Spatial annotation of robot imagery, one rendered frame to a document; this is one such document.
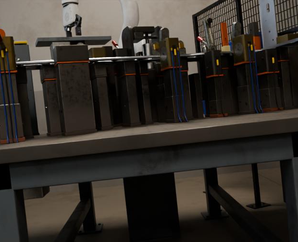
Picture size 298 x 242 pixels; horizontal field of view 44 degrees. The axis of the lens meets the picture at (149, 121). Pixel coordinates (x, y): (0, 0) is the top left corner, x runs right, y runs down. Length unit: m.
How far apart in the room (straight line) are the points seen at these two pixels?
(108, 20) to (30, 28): 0.83
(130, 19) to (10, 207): 1.47
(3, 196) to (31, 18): 3.31
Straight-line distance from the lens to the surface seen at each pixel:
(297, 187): 1.14
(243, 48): 1.68
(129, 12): 2.28
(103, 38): 1.96
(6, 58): 1.35
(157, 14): 4.14
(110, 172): 1.04
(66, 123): 1.39
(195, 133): 1.00
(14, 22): 4.31
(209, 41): 2.06
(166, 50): 1.53
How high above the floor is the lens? 0.76
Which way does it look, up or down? 1 degrees down
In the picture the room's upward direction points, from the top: 6 degrees counter-clockwise
